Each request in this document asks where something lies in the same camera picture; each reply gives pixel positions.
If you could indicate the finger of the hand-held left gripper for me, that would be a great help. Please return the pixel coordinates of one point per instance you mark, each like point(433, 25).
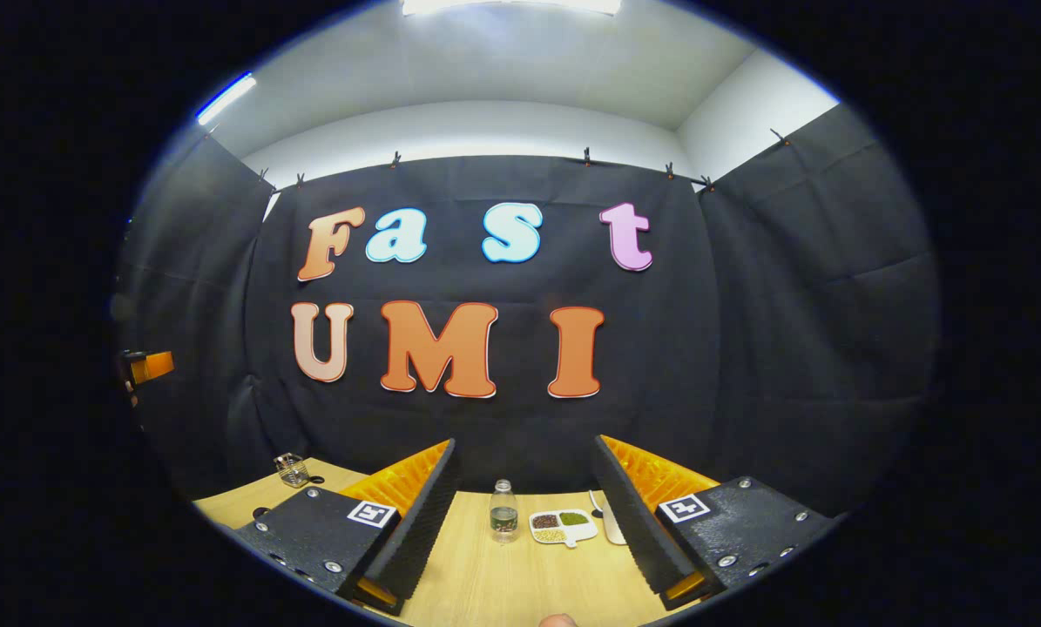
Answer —
point(154, 366)

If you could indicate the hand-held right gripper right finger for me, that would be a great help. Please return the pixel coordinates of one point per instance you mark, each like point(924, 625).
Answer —
point(633, 522)

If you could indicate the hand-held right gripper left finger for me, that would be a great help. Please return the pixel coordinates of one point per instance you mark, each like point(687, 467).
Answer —
point(424, 522)

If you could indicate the white toaster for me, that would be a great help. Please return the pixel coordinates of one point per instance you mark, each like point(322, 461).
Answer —
point(613, 528)

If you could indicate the white divided dish of beans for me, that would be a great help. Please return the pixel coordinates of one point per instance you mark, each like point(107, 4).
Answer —
point(562, 525)

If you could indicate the clear plastic water bottle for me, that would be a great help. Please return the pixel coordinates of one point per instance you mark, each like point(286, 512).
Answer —
point(503, 514)

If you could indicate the black backdrop cloth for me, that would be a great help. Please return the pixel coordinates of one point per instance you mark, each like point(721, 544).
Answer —
point(729, 348)

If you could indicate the narrow ceiling light strip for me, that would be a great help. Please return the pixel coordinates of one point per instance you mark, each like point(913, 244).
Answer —
point(226, 97)

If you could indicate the row of black cloth clips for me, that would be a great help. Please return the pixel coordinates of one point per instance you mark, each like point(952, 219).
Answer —
point(586, 155)

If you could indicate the wide ceiling light panel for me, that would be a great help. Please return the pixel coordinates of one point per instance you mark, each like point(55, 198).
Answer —
point(511, 6)

